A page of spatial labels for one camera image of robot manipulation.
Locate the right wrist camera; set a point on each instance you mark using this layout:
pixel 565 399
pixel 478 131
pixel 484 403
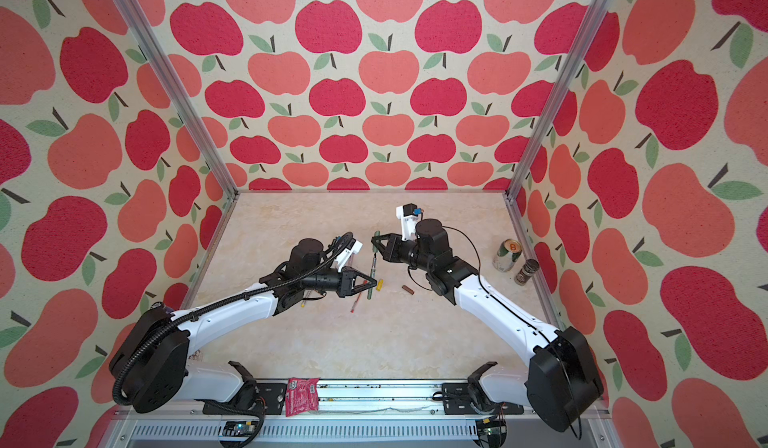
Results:
pixel 409 215

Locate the green pen cap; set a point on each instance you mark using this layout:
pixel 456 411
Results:
pixel 374 238

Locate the aluminium frame post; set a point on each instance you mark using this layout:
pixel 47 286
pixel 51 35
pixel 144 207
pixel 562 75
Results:
pixel 142 30
pixel 573 61

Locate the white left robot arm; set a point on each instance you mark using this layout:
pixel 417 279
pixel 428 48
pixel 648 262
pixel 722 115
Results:
pixel 153 366

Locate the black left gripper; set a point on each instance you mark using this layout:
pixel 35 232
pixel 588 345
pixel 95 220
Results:
pixel 347 285

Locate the pink snack packet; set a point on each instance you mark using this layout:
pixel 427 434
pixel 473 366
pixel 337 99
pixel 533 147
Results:
pixel 301 396

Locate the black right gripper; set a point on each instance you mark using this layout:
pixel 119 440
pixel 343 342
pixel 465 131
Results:
pixel 384 249

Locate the aluminium frame post left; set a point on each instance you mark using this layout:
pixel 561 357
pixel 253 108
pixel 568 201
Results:
pixel 142 30

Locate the aluminium frame post right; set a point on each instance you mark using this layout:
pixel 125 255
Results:
pixel 573 61

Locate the green pen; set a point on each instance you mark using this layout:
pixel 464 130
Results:
pixel 372 275

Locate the red gel pen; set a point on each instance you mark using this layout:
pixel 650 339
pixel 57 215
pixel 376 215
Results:
pixel 355 303

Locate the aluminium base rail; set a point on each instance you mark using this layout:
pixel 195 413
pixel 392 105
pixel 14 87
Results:
pixel 354 413

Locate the brown spice jar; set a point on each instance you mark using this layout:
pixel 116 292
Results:
pixel 527 271

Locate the green drink can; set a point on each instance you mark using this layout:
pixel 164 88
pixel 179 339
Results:
pixel 507 254

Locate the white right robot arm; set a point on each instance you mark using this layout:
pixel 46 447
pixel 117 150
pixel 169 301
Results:
pixel 562 380

